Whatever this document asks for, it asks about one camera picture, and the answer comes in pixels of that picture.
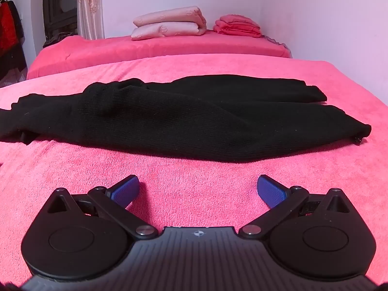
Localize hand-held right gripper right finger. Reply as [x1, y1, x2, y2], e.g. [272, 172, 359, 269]
[239, 175, 350, 240]

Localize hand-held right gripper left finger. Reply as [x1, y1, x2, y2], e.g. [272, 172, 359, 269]
[45, 175, 159, 240]

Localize black knit pants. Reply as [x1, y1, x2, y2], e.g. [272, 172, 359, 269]
[0, 74, 372, 163]

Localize pink terry blanket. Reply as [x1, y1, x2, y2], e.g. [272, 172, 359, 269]
[0, 53, 388, 289]

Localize pink bed sheet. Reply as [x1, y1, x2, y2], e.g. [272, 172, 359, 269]
[27, 30, 293, 80]

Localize folded pale pink quilt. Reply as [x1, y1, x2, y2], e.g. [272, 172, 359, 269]
[130, 22, 207, 42]
[133, 5, 207, 28]

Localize folded red blanket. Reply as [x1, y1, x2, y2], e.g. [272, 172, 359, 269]
[212, 14, 263, 39]

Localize dark hanging garment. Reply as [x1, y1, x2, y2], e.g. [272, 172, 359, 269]
[0, 0, 28, 74]

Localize pale floral curtain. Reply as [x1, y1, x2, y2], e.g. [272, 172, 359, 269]
[77, 0, 105, 40]

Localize red hanging garment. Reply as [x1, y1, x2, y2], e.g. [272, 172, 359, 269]
[0, 0, 19, 57]

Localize dark window frame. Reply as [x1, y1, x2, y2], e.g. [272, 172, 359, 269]
[42, 0, 80, 48]

